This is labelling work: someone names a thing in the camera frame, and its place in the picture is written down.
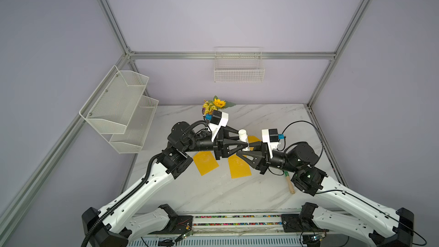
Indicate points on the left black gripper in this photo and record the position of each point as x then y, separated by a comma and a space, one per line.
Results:
219, 146

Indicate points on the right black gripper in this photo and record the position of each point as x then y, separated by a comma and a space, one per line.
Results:
256, 163

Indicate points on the white glue stick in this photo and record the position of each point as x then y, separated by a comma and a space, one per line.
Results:
243, 137

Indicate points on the yellow envelope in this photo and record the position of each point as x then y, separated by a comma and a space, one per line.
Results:
238, 167
205, 162
253, 139

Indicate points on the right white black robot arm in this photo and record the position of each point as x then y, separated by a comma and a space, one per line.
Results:
366, 220

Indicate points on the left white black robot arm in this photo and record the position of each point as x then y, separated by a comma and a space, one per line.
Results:
117, 223

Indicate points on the yellow artificial flowers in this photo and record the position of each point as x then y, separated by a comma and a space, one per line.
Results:
209, 106

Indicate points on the green head wooden hammer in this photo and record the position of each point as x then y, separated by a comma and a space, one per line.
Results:
289, 183

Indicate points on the white mesh lower shelf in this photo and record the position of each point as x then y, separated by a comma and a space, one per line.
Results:
133, 140

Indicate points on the white mesh shelf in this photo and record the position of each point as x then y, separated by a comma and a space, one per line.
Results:
133, 140
111, 107

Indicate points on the white mesh upper shelf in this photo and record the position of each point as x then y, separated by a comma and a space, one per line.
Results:
111, 107

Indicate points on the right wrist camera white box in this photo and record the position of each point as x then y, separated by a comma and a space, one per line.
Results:
272, 138

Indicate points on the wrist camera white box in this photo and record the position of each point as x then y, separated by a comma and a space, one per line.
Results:
216, 121
272, 138

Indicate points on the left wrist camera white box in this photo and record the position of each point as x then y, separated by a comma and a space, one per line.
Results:
216, 121

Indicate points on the white wire wall basket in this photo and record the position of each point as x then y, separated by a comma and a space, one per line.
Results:
238, 65

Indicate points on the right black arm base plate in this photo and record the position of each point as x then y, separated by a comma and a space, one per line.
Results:
294, 223

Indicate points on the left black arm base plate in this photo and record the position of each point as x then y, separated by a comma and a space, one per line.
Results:
166, 225

